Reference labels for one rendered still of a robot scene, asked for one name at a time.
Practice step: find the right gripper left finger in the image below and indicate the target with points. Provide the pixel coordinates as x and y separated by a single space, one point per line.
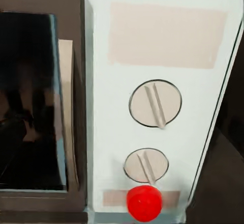
12 132

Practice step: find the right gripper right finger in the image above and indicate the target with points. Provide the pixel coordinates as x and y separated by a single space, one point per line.
236 131

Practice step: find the microwave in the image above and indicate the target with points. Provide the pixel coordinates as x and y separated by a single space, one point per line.
119 99

